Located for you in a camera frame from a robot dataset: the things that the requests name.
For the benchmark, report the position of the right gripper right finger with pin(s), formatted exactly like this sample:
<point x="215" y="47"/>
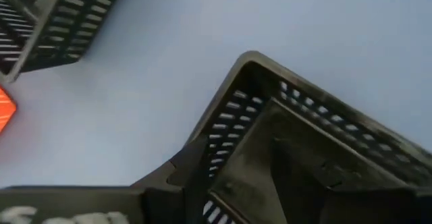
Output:
<point x="303" y="190"/>

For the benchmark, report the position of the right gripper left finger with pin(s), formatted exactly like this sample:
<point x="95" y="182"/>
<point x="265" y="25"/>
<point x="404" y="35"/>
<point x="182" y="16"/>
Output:
<point x="175" y="190"/>

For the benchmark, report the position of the black slotted plastic basket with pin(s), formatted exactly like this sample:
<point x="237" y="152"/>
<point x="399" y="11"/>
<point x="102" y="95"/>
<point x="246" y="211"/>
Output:
<point x="67" y="21"/>
<point x="303" y="143"/>

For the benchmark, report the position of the orange slotted plastic basket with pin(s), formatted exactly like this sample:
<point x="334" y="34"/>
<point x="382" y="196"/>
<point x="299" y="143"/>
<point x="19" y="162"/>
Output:
<point x="5" y="109"/>

